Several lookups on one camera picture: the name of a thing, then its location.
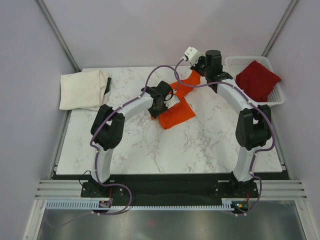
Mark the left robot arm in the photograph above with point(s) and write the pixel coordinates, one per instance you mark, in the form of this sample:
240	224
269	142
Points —
108	127

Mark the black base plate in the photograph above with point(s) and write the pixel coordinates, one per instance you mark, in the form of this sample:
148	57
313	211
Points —
119	179

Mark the aluminium frame rail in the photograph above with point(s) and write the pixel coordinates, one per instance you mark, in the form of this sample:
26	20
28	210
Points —
220	189

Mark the white plastic basket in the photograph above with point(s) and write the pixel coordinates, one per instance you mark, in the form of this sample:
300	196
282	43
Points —
236	64

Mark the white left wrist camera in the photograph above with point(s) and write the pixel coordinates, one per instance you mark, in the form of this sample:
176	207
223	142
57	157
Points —
171	100

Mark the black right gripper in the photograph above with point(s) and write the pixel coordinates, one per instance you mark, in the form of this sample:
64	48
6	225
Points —
195	67

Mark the dark green folded t shirt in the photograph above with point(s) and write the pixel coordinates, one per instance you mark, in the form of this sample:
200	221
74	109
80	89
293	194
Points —
108	86

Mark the white slotted cable duct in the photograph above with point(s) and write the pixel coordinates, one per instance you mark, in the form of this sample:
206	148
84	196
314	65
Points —
90	204

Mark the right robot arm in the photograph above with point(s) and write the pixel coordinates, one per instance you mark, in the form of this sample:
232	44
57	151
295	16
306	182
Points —
254	131

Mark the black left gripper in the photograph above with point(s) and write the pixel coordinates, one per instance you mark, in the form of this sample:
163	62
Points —
154	114

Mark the dark red t shirt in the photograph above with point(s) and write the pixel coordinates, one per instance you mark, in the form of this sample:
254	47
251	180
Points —
257	81

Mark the right aluminium corner post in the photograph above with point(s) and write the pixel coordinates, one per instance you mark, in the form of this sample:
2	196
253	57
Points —
291	7

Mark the aluminium corner post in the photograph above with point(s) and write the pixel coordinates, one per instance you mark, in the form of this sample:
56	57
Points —
57	34
291	7

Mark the cream folded t shirt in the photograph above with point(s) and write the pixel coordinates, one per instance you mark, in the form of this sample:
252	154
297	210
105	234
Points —
83	90

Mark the left aluminium corner post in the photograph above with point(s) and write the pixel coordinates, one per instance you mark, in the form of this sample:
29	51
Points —
57	34

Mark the orange t shirt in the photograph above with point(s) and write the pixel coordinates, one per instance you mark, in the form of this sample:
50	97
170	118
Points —
180	112

